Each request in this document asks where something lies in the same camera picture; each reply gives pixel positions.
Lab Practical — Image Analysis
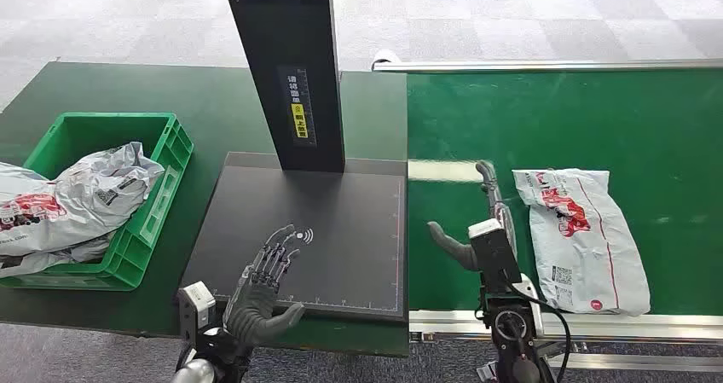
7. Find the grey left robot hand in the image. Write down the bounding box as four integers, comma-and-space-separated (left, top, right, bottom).
223, 224, 307, 349

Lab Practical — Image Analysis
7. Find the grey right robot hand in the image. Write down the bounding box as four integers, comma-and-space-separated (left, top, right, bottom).
426, 160, 519, 273

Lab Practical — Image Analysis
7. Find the grey mailer package red print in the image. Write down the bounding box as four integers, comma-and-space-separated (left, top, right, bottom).
0, 141, 166, 258
512, 168, 651, 317

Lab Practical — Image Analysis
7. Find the black weighing platform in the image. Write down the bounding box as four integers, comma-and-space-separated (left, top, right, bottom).
179, 151, 409, 323

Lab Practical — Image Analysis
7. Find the green plastic basket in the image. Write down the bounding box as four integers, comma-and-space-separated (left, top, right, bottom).
0, 112, 195, 293

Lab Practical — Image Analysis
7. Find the crumpled grey mailer package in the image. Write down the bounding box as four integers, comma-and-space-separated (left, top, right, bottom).
0, 232, 114, 280

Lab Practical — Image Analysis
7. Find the green conveyor belt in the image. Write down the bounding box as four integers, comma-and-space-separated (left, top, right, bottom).
406, 69, 723, 316

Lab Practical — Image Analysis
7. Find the yellow warning label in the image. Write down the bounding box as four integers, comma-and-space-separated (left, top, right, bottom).
290, 103, 309, 140

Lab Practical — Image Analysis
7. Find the white conveyor roller end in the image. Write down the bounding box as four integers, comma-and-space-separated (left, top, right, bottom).
371, 48, 402, 71

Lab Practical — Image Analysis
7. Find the aluminium conveyor support beam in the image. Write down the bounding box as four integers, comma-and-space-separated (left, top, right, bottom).
539, 351, 723, 374

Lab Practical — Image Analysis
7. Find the black scanner column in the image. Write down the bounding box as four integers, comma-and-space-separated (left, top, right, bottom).
218, 0, 347, 173

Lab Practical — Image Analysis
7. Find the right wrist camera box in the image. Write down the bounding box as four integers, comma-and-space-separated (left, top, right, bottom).
467, 218, 524, 294

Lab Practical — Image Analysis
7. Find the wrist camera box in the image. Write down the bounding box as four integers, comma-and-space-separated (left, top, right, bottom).
176, 281, 217, 338
467, 218, 524, 294

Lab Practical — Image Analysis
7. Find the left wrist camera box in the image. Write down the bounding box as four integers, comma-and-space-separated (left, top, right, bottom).
176, 281, 217, 338

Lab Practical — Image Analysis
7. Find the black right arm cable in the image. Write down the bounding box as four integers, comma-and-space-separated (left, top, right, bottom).
505, 278, 573, 371

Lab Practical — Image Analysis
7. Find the wide aluminium conveyor rail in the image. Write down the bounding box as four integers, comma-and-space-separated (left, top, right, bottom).
408, 310, 723, 343

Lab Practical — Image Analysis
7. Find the thin aluminium conveyor rail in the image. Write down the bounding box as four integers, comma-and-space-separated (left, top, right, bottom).
371, 58, 723, 75

